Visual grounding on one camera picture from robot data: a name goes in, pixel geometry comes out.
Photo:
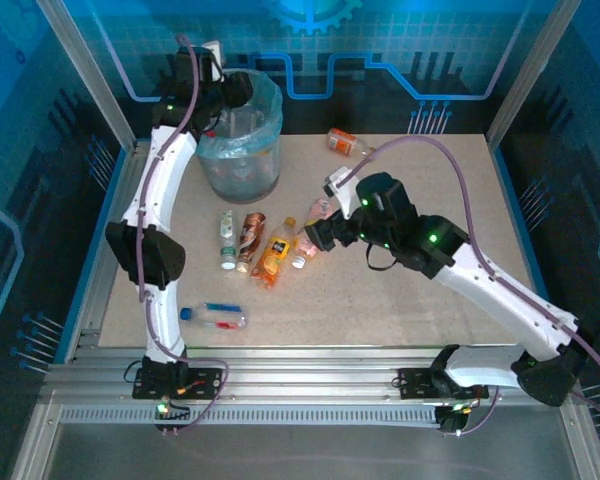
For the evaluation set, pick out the pink drink bottle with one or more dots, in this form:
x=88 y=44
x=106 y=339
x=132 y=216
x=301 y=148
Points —
x=302 y=250

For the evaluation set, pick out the orange juice bottle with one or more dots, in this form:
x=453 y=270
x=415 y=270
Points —
x=272 y=255

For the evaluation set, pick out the brown coffee drink bottle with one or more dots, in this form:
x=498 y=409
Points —
x=251 y=240

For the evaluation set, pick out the orange label bottle yellow cap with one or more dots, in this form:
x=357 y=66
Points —
x=345 y=142

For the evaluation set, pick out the clear bottle green flower label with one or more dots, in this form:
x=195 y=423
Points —
x=227 y=230

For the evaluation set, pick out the clear bottle blue cap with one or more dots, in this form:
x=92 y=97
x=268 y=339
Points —
x=215 y=316

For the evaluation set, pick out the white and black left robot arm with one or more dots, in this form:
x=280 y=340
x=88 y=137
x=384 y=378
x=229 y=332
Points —
x=162 y=170

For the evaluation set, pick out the blue plastic bin liner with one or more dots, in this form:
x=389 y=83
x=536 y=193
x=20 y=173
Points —
x=272 y=115

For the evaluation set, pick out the clear bin with blue liner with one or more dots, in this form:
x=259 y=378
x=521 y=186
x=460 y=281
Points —
x=240 y=180

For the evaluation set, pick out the small black connector box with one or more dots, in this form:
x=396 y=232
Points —
x=452 y=420
x=172 y=415

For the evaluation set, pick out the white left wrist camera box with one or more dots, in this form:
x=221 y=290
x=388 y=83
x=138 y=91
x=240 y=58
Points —
x=214 y=55

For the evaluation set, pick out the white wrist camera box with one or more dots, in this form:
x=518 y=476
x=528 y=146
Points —
x=342 y=187
x=214 y=55

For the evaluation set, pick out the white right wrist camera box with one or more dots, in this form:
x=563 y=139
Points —
x=342 y=187

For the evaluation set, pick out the aluminium frame post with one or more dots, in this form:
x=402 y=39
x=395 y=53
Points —
x=80 y=65
x=530 y=70

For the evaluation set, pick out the aluminium mounting rail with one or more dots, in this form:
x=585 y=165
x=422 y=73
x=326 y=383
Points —
x=305 y=370

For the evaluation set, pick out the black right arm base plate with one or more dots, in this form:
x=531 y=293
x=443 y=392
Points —
x=412 y=382

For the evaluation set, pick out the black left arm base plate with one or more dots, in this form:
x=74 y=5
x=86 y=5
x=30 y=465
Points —
x=205 y=382

